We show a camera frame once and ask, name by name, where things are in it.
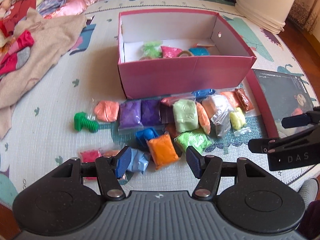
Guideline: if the pink cardboard box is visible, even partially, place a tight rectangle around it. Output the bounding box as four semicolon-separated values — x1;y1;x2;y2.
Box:
118;9;257;99

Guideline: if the yellow clay bag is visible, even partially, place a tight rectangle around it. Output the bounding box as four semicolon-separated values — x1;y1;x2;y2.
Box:
229;107;247;131

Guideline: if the cartoon play mat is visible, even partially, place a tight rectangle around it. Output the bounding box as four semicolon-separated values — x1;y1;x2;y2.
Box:
1;0;318;207

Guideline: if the pale green clay bag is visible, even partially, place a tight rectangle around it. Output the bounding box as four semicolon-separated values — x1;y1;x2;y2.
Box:
172;99;199;133

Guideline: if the beige cloth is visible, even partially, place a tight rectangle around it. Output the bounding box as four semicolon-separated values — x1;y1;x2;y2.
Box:
1;8;86;139

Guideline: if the white clay bag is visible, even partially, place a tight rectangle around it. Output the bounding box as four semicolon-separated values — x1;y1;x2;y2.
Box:
209;94;234;114

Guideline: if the salmon clay bag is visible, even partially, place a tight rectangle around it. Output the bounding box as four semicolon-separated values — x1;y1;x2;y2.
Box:
93;100;120;122

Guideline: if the grey silver clay bag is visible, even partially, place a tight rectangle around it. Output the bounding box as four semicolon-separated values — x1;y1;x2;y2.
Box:
211;110;231;138

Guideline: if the white bucket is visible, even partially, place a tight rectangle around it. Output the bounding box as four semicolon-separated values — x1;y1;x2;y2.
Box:
235;0;295;34

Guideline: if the light blue clay bag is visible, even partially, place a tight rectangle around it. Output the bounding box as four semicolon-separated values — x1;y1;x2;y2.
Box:
127;148;150;174

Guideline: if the blue plastic toy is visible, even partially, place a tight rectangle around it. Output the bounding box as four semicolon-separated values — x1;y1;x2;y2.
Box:
135;127;159;151

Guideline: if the orange striped clay bag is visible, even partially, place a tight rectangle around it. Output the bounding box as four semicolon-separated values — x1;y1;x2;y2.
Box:
196;102;211;135

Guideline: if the dark purple clay bag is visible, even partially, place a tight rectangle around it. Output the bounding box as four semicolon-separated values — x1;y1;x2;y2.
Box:
141;99;161;126

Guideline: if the pile of colourful clothes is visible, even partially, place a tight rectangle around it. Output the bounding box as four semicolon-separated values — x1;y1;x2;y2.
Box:
1;0;97;77

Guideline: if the light orange clay bag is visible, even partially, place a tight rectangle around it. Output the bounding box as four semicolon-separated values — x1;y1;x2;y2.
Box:
220;91;241;109

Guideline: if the peach clay bag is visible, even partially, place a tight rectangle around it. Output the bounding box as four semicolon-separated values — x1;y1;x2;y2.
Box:
102;150;119;158

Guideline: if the brown-red clay bag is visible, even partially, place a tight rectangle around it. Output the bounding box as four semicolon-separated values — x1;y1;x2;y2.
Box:
235;88;254;113

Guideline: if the green plastic toy bolt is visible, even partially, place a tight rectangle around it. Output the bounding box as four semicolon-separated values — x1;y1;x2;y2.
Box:
74;112;99;133

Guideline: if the box lid with woman photo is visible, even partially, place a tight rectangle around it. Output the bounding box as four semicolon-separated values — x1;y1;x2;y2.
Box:
246;69;314;138

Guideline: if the magenta clay bag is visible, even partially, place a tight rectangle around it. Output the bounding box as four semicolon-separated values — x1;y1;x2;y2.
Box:
79;149;103;181

